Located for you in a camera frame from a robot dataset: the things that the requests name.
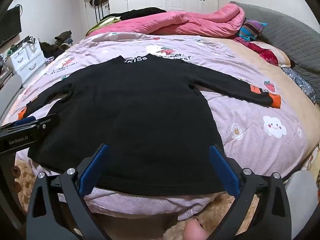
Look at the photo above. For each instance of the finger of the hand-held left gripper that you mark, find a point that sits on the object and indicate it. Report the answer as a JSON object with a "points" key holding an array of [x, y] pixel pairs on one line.
{"points": [[47, 124], [25, 121]]}

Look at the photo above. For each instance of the tan fuzzy rug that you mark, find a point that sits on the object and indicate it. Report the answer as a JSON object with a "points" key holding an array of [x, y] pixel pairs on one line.
{"points": [[22, 177]]}

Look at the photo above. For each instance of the black cloth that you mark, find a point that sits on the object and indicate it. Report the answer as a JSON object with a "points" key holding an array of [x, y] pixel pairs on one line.
{"points": [[140, 13]]}

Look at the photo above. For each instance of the lavender strawberry print quilt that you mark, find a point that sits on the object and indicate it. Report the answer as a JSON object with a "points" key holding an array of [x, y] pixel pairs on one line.
{"points": [[250, 110]]}

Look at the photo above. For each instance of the white bed frame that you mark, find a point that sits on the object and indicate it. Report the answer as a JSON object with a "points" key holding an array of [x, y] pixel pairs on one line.
{"points": [[300, 192]]}

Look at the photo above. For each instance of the black long-sleeved sweater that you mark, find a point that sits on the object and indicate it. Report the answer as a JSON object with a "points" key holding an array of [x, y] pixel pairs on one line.
{"points": [[140, 110]]}

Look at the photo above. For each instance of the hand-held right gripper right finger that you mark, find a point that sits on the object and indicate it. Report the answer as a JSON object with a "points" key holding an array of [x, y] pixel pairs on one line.
{"points": [[223, 172]]}

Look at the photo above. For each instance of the colourful striped cloth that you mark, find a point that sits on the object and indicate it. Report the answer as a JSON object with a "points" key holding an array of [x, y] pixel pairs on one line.
{"points": [[252, 30]]}

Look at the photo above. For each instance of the grey quilted headboard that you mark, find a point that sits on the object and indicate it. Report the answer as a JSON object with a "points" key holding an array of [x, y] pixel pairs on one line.
{"points": [[287, 35]]}

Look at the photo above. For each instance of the black television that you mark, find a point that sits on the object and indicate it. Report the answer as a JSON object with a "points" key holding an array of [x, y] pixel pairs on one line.
{"points": [[8, 27]]}

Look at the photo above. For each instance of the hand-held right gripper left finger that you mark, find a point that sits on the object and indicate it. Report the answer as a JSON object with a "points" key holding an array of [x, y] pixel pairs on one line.
{"points": [[92, 172]]}

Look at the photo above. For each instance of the blue floral cloth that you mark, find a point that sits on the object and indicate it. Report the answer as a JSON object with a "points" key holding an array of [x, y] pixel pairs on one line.
{"points": [[300, 82]]}

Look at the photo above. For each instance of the beige bed sheet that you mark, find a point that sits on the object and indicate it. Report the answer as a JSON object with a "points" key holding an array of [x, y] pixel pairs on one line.
{"points": [[250, 55]]}

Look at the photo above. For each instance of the green cloth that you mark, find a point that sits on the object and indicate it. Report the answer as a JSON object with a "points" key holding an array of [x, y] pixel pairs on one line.
{"points": [[102, 25]]}

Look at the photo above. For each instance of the white drawer cabinet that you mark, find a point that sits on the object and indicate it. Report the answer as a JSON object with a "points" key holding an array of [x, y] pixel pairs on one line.
{"points": [[27, 57]]}

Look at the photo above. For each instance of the pile of dark clothes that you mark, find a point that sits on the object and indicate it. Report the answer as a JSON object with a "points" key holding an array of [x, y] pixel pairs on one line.
{"points": [[58, 43]]}

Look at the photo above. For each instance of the person's bare foot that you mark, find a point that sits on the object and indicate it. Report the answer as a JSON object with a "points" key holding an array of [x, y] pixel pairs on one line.
{"points": [[195, 231]]}

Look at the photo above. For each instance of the red cloth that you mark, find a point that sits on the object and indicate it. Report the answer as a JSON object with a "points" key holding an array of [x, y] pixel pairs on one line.
{"points": [[262, 52]]}

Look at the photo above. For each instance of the pink duvet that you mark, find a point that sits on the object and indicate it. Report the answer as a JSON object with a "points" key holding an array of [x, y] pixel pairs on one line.
{"points": [[175, 22]]}

